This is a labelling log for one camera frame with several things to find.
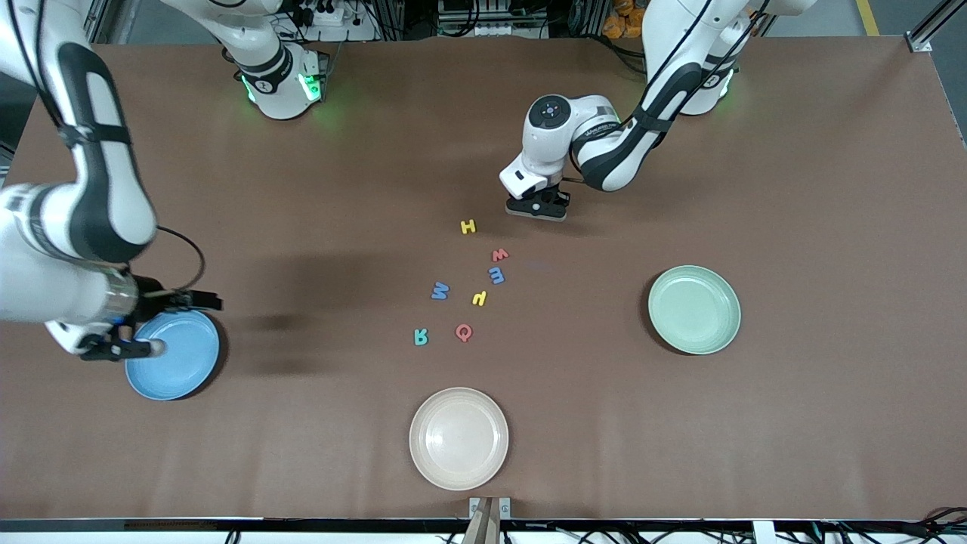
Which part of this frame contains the blue plate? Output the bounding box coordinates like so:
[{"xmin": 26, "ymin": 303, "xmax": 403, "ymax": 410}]
[{"xmin": 125, "ymin": 308, "xmax": 221, "ymax": 401}]

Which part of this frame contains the green plate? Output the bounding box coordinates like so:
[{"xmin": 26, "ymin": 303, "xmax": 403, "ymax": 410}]
[{"xmin": 648, "ymin": 264, "xmax": 742, "ymax": 356}]

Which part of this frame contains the beige plate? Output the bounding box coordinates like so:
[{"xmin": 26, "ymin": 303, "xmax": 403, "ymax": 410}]
[{"xmin": 409, "ymin": 387, "xmax": 510, "ymax": 492}]

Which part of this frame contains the grey electronics rack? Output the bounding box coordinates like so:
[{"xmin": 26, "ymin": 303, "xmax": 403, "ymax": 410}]
[{"xmin": 437, "ymin": 0, "xmax": 554, "ymax": 39}]

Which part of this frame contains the pile of orange items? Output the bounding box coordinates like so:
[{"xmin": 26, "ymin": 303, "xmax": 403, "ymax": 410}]
[{"xmin": 602, "ymin": 0, "xmax": 652, "ymax": 40}]

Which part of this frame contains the white power strip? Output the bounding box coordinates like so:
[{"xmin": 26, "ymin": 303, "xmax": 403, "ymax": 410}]
[{"xmin": 306, "ymin": 4, "xmax": 363, "ymax": 27}]

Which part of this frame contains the black table edge rail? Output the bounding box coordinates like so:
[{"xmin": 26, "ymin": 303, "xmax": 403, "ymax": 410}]
[{"xmin": 0, "ymin": 518, "xmax": 967, "ymax": 534}]

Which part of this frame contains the aluminium frame profile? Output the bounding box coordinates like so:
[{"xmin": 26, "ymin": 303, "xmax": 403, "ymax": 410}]
[
  {"xmin": 905, "ymin": 0, "xmax": 967, "ymax": 54},
  {"xmin": 82, "ymin": 0, "xmax": 143, "ymax": 44}
]

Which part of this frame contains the aluminium camera mast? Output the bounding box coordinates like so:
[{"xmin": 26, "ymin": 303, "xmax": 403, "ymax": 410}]
[{"xmin": 462, "ymin": 496, "xmax": 512, "ymax": 544}]

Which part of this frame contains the black cable bundle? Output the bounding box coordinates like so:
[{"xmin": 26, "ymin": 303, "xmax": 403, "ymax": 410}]
[{"xmin": 816, "ymin": 506, "xmax": 967, "ymax": 544}]

